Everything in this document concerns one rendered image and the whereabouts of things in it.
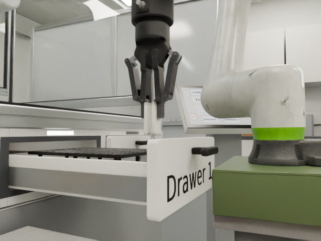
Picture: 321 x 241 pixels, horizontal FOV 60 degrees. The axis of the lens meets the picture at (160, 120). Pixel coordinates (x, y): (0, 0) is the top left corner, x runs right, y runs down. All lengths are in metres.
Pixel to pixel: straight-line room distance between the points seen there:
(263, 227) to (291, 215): 0.07
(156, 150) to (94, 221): 0.47
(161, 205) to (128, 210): 0.55
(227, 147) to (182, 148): 1.07
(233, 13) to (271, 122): 0.38
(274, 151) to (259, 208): 0.16
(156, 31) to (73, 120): 0.30
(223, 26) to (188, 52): 1.43
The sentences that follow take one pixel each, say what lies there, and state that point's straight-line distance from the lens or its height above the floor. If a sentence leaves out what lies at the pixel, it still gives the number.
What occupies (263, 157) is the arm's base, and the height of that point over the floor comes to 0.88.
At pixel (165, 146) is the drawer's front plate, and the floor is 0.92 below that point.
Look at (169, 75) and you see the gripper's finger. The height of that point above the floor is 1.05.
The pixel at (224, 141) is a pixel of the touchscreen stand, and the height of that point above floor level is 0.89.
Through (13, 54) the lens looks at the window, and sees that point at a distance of 0.64.
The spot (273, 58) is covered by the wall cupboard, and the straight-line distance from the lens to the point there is 3.89.
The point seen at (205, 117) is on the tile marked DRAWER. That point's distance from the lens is 1.39.
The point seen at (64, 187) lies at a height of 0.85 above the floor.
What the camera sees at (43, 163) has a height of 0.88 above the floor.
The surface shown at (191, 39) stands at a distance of 2.36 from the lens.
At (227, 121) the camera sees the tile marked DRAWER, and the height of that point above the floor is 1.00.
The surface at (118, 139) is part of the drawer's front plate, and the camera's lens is 0.83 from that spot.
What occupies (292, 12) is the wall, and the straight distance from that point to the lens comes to 4.45.
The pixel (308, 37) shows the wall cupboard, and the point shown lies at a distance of 3.96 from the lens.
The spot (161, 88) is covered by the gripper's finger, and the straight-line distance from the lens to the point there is 0.59.
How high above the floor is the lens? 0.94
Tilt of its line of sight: 3 degrees up
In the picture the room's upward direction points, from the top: straight up
